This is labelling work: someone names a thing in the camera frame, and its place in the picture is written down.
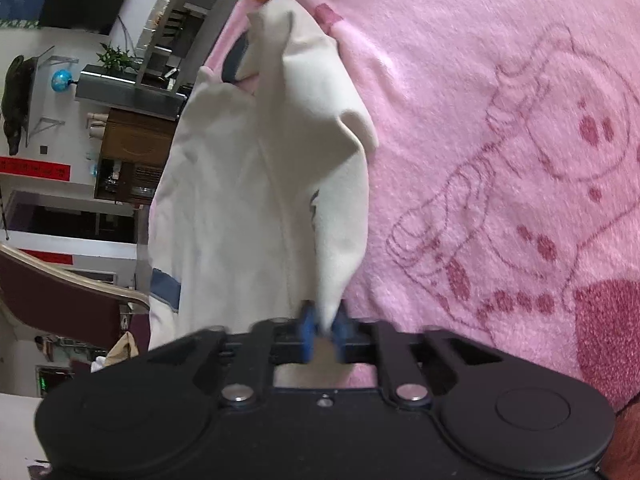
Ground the green potted plant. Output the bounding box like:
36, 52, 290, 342
97, 42, 139, 74

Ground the red wall banner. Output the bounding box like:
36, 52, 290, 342
0, 156, 72, 184

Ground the maroon chair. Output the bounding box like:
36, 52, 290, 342
0, 241, 152, 352

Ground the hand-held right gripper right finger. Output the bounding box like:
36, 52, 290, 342
330, 301, 506, 407

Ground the wooden cabinet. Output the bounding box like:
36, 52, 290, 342
93, 107, 177, 206

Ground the dark fish sculpture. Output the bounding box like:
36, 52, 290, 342
1, 55, 37, 157

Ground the pink printed blanket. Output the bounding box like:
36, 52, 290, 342
148, 0, 640, 413

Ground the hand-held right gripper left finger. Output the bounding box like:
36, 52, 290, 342
145, 300, 316, 407

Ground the grey metal shelf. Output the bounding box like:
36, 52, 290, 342
75, 64, 187, 121

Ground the white garment with blue trim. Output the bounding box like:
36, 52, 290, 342
147, 0, 380, 390

